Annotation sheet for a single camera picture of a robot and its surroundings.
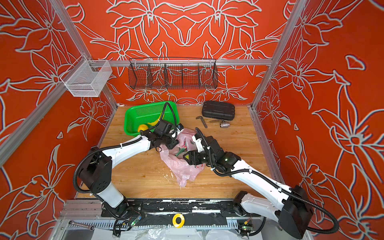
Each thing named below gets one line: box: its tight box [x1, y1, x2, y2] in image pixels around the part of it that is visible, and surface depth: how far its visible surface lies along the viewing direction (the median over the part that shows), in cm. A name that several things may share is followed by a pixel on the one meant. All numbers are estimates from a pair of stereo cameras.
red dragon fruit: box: [175, 140, 188, 157], surface depth 91 cm
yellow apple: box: [138, 124, 149, 132], surface depth 100 cm
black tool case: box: [201, 101, 235, 121], surface depth 110 cm
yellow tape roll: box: [172, 213, 185, 228], surface depth 70 cm
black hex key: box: [195, 116, 208, 129], surface depth 112 cm
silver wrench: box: [68, 220, 95, 231], surface depth 71 cm
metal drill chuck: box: [219, 122, 230, 128], surface depth 106 cm
